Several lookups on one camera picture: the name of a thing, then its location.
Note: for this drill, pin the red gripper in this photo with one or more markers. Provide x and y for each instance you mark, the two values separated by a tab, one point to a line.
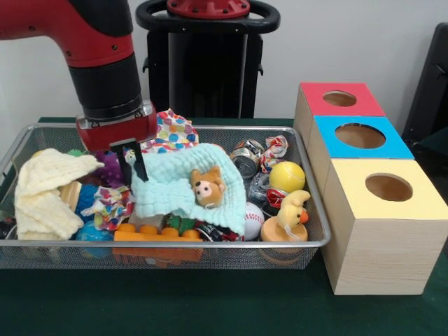
119	134

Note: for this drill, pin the mint green cloth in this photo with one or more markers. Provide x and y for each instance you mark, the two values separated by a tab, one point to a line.
164	189

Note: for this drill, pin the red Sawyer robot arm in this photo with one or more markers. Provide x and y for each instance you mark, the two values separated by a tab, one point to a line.
101	80

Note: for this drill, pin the silver mesh bin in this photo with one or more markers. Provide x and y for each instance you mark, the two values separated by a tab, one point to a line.
245	259

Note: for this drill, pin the wooden three-hole box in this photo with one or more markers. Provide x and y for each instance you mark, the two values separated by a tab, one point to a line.
385	252

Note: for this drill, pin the purple spiky monster toy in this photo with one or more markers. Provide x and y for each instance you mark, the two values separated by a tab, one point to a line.
112	171

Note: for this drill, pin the polka dot cloth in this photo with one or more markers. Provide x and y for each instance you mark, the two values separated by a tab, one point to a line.
175	129

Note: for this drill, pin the orange building brick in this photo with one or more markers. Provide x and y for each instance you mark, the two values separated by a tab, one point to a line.
157	235

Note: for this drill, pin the brown plush toy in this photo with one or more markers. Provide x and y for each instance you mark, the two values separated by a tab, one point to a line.
206	189

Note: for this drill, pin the cream knitted cloth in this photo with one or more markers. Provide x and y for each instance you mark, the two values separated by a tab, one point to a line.
42	175

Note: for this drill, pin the crushed silver drink can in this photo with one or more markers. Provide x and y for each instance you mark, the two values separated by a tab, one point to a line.
245	164

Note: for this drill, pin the white toy baseball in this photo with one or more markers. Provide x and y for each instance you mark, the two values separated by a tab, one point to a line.
253	220

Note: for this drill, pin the yellow tennis ball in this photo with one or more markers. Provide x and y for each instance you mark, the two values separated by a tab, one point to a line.
287	176

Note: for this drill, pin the dark green tablecloth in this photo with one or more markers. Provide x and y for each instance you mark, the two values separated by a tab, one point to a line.
210	308

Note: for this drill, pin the yellow plush duck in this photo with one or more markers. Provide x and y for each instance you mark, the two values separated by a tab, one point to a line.
292	213

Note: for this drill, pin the black panel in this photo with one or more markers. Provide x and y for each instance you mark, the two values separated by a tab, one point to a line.
430	87

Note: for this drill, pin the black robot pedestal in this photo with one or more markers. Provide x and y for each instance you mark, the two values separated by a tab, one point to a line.
206	70

